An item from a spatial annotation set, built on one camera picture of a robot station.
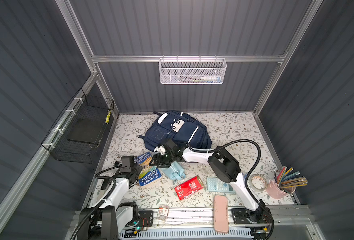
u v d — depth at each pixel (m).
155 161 0.83
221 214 0.75
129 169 0.68
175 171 0.87
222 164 0.59
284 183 0.75
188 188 0.83
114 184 0.55
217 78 0.91
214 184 0.83
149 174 0.86
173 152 0.77
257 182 0.85
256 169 0.89
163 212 0.74
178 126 1.04
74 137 0.72
